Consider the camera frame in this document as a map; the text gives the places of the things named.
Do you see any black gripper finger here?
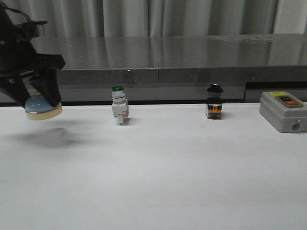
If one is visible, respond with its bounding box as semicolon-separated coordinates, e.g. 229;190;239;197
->
0;78;30;108
29;68;61;107

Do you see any black selector switch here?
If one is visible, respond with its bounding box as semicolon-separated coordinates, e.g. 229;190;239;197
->
206;83;224;119

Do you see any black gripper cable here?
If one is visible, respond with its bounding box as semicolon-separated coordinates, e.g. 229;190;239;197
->
4;6;48;39

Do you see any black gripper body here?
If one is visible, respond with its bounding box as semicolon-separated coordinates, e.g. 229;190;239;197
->
0;4;65;78

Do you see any blue and cream call bell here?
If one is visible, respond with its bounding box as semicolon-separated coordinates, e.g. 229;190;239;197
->
24;92;63;121

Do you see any grey stone counter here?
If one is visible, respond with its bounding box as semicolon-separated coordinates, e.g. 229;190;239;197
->
32;34;307;105

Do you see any green pushbutton switch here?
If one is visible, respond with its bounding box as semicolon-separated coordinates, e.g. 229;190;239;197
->
111;85;129;125

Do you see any grey push button box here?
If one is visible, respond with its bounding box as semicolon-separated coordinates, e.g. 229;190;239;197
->
260;92;307;133

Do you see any grey curtain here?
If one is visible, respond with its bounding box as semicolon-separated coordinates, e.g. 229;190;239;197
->
6;0;307;37

